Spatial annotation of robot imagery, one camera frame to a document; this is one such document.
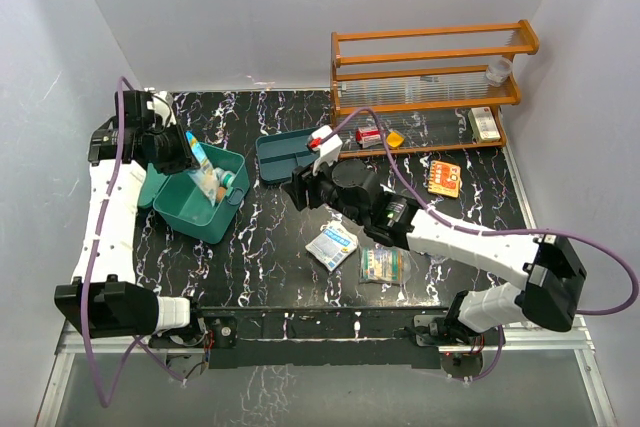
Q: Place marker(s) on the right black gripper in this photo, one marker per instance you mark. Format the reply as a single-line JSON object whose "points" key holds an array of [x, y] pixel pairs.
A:
{"points": [[304, 184]]}

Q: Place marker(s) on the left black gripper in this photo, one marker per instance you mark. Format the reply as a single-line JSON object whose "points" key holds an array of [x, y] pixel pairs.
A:
{"points": [[185, 161]]}

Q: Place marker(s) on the blue cotton swab bag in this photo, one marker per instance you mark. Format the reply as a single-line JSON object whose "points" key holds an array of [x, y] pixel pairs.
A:
{"points": [[203, 176]]}

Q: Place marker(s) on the white blue gauze packet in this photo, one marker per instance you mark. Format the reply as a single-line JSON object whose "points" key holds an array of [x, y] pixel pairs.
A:
{"points": [[333, 245]]}

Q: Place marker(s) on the white green cap bottle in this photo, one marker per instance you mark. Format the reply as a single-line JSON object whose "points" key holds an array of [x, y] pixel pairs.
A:
{"points": [[225, 177]]}

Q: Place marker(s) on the brown medicine bottle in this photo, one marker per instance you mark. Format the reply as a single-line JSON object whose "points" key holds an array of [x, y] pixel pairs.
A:
{"points": [[222, 195]]}

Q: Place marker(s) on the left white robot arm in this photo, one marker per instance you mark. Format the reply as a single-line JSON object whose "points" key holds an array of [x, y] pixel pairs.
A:
{"points": [[103, 298]]}

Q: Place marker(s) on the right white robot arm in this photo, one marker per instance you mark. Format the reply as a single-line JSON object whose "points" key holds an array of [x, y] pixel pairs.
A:
{"points": [[542, 276]]}

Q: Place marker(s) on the red white medicine box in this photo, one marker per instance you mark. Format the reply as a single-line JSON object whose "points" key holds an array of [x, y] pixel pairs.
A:
{"points": [[369, 137]]}

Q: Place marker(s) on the white green medicine box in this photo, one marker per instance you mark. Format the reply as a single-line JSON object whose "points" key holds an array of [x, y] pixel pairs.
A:
{"points": [[484, 126]]}

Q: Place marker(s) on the green box lid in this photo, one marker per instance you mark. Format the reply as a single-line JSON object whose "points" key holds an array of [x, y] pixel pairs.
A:
{"points": [[153, 183]]}

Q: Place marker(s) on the dark teal divider tray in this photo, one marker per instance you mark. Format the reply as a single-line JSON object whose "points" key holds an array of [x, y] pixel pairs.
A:
{"points": [[279, 154]]}

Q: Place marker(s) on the yellow orange small object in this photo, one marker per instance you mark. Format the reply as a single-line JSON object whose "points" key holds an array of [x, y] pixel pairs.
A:
{"points": [[395, 140]]}

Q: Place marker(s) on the clear bag of bandages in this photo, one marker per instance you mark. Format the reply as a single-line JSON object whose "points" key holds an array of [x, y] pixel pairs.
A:
{"points": [[384, 266]]}

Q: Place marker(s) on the orange wooden shelf rack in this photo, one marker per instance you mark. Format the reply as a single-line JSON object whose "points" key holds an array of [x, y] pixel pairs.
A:
{"points": [[422, 83]]}

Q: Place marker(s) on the orange notepad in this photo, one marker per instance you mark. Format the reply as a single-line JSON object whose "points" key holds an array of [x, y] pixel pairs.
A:
{"points": [[444, 179]]}

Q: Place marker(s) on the clear plastic cup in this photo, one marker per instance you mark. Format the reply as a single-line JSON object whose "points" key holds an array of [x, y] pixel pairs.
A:
{"points": [[498, 71]]}

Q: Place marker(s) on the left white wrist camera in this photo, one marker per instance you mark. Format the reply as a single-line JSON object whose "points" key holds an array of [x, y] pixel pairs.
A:
{"points": [[161, 104]]}

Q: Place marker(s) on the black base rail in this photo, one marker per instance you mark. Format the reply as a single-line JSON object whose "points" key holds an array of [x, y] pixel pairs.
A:
{"points": [[337, 336]]}

